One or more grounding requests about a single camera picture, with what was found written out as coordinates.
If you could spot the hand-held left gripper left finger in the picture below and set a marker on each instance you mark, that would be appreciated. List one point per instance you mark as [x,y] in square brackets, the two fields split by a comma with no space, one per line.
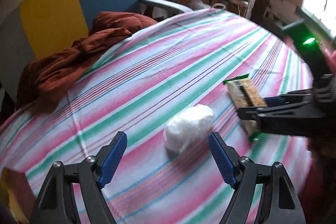
[113,161]

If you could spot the white plastic ball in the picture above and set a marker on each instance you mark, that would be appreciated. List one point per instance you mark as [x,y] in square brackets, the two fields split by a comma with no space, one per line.
[189,124]

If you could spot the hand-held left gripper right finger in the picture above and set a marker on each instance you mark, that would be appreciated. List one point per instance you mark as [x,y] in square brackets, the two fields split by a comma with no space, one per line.
[223,161]

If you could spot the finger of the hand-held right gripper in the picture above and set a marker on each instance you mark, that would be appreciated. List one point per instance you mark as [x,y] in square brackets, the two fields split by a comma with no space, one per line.
[283,117]
[288,98]

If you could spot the grey bed side rail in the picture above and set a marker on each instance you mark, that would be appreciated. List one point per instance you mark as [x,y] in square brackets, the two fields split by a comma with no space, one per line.
[165,3]

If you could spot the green cracker packet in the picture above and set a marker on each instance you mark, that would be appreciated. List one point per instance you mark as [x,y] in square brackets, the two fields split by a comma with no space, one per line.
[244,94]

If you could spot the gold tin tray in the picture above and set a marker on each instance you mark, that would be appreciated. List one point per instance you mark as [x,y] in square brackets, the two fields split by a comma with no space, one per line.
[15,192]

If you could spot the brown crumpled cloth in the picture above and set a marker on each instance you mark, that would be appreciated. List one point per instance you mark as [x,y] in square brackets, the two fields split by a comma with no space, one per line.
[65,64]

